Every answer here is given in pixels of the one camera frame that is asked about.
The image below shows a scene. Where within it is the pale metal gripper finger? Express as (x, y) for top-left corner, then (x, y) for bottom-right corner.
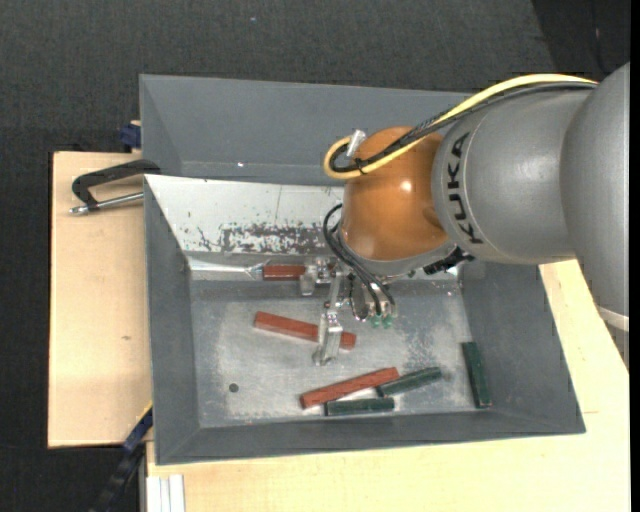
(311, 309), (345, 367)
(299, 258), (338, 298)

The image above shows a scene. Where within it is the red-brown flat block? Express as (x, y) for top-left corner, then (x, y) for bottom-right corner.
(298, 366), (401, 411)
(252, 310), (358, 352)
(261, 264), (307, 282)

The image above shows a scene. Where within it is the dark green flat block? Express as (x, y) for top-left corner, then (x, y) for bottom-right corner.
(323, 396), (396, 418)
(375, 366), (444, 398)
(459, 341), (494, 410)

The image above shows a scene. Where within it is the grey metal bin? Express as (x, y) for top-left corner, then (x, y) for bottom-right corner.
(138, 73), (587, 466)

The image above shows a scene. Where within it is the pale flat board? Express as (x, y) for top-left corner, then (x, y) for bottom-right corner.
(46, 150), (155, 449)

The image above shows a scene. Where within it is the black cylinder on white bracket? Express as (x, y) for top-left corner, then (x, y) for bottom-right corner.
(421, 246), (475, 297)

